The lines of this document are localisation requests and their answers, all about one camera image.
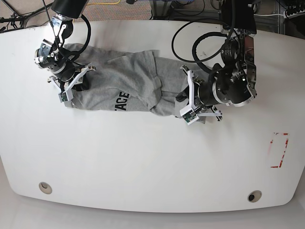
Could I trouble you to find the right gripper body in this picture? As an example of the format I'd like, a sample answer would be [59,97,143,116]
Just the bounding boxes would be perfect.
[48,65,96,94]

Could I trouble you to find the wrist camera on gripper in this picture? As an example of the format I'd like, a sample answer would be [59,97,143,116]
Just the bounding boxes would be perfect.
[58,90,73,103]
[182,111,199,125]

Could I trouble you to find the yellow cable on floor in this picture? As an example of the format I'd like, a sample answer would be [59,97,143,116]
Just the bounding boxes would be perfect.
[87,0,121,7]

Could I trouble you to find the white cable on floor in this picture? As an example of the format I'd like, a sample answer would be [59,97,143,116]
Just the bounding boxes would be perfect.
[254,13,285,18]

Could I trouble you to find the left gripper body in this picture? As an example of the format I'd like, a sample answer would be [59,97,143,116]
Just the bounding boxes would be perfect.
[179,65,223,121]

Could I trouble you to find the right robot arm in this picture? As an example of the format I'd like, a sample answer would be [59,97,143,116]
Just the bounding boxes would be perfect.
[34,0,96,102]

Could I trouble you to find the right table cable grommet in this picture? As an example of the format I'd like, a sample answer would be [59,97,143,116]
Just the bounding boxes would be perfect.
[247,190,262,203]

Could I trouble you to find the left table cable grommet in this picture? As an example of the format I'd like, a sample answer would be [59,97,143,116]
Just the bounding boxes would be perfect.
[39,182,52,195]

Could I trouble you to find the red tape rectangle marking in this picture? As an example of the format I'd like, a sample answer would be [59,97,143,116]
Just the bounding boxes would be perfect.
[267,132,289,168]

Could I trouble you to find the table cable grommet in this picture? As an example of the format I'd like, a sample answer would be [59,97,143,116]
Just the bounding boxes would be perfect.
[39,182,52,195]
[247,190,262,203]

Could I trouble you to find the black tripod legs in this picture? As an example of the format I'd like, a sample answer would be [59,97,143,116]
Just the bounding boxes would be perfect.
[0,0,52,33]

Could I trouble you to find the white power strip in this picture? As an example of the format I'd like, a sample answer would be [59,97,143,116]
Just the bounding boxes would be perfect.
[284,5,305,19]

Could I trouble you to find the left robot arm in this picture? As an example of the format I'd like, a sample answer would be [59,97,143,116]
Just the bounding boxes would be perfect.
[175,0,257,125]

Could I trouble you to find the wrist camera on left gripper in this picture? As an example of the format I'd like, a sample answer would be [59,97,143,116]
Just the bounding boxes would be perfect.
[182,111,199,125]

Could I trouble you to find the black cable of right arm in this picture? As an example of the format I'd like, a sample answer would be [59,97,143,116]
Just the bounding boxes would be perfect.
[41,0,92,66]

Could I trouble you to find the grey T-shirt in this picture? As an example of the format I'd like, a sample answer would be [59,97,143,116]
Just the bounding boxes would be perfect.
[61,42,212,125]

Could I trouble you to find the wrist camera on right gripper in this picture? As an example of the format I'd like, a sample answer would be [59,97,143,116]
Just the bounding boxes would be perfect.
[58,90,73,103]

